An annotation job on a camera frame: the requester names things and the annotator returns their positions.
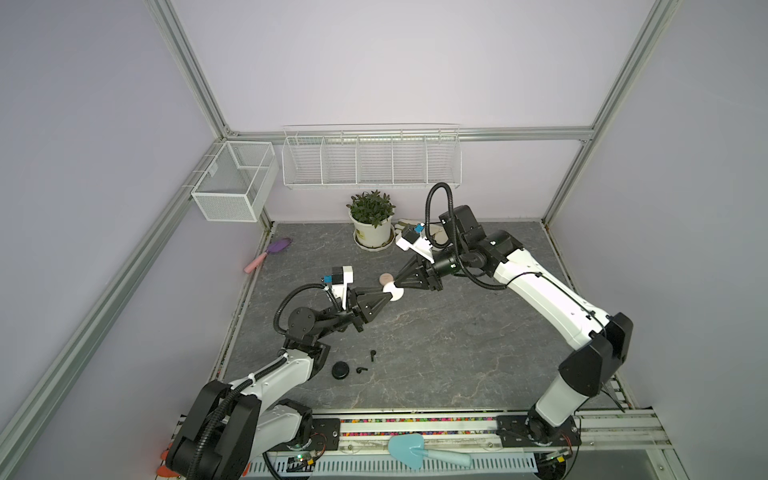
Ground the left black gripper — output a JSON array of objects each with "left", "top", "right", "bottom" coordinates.
[{"left": 314, "top": 288, "right": 391, "bottom": 342}]

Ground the white earbud charging case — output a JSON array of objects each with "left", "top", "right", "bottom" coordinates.
[{"left": 382, "top": 281, "right": 404, "bottom": 302}]

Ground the pink earbud charging case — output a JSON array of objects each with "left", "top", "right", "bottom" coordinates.
[{"left": 379, "top": 273, "right": 394, "bottom": 286}]

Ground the black earbud charging case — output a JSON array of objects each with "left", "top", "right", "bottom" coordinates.
[{"left": 331, "top": 361, "right": 350, "bottom": 380}]

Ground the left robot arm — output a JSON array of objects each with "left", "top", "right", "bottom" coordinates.
[{"left": 165, "top": 283, "right": 402, "bottom": 479}]

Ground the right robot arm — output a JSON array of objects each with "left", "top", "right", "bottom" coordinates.
[{"left": 386, "top": 182, "right": 634, "bottom": 446}]

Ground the beige gardening glove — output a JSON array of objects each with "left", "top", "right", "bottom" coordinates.
[{"left": 393, "top": 219, "right": 449, "bottom": 249}]

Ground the potted green plant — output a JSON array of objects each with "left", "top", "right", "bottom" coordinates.
[{"left": 347, "top": 190, "right": 395, "bottom": 250}]

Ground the purple pink brush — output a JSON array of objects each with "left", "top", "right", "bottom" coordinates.
[{"left": 243, "top": 237, "right": 292, "bottom": 274}]

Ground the teal garden trowel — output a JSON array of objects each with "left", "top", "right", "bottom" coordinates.
[{"left": 387, "top": 434, "right": 473, "bottom": 470}]

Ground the white mesh box basket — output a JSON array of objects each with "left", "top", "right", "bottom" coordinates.
[{"left": 192, "top": 141, "right": 279, "bottom": 223}]

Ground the red white work glove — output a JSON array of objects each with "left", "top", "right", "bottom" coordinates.
[{"left": 156, "top": 449, "right": 179, "bottom": 479}]

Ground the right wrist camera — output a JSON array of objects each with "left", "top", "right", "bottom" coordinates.
[{"left": 396, "top": 223, "right": 434, "bottom": 264}]

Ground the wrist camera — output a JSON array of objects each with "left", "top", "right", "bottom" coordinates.
[
  {"left": 322, "top": 266, "right": 354, "bottom": 301},
  {"left": 396, "top": 223, "right": 434, "bottom": 264}
]

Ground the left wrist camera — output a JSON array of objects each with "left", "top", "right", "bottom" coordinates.
[{"left": 322, "top": 266, "right": 354, "bottom": 301}]

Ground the long white wire basket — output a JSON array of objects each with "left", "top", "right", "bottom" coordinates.
[{"left": 282, "top": 124, "right": 463, "bottom": 189}]

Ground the white slotted cable duct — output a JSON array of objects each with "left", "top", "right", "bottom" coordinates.
[{"left": 245, "top": 452, "right": 538, "bottom": 479}]

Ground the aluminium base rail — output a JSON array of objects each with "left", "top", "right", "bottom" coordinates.
[{"left": 170, "top": 409, "right": 673, "bottom": 457}]

